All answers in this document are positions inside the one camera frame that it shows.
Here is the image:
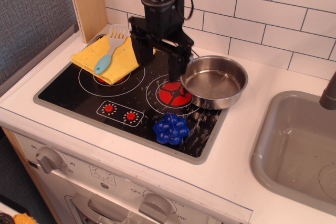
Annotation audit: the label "blue toy grapes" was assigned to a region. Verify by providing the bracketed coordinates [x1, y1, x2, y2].
[153, 113, 190, 145]

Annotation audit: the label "grey faucet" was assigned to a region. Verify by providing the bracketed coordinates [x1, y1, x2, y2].
[319, 72, 336, 110]

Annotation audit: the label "yellow folded cloth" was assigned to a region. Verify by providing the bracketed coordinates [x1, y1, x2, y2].
[71, 34, 156, 86]

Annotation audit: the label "grey right oven knob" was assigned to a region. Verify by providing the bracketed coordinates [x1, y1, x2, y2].
[139, 193, 173, 223]

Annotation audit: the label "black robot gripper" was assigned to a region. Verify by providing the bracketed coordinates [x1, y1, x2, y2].
[129, 0, 194, 81]

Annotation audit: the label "stainless steel pot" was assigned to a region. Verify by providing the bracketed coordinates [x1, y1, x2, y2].
[180, 55, 248, 110]

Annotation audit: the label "orange object at floor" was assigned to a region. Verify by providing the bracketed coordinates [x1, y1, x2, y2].
[13, 213, 37, 224]

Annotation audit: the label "grey oven knob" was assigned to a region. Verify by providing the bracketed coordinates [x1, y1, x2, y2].
[139, 193, 173, 223]
[36, 147, 63, 174]

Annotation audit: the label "black toy stove top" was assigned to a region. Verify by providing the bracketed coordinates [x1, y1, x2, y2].
[34, 51, 228, 164]

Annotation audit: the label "grey spatula with blue handle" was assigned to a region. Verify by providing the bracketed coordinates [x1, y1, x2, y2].
[94, 24, 128, 74]

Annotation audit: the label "light wooden post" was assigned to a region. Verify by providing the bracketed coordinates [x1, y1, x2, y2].
[72, 0, 108, 44]

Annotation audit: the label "grey plastic sink basin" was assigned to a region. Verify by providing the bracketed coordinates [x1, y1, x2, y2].
[250, 91, 335, 215]

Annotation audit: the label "white toy oven front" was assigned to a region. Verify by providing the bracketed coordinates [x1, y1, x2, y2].
[15, 134, 252, 223]

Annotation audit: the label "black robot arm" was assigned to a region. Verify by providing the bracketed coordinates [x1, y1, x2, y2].
[129, 0, 194, 82]

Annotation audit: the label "grey left oven knob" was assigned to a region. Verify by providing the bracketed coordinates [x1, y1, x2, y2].
[36, 147, 63, 174]

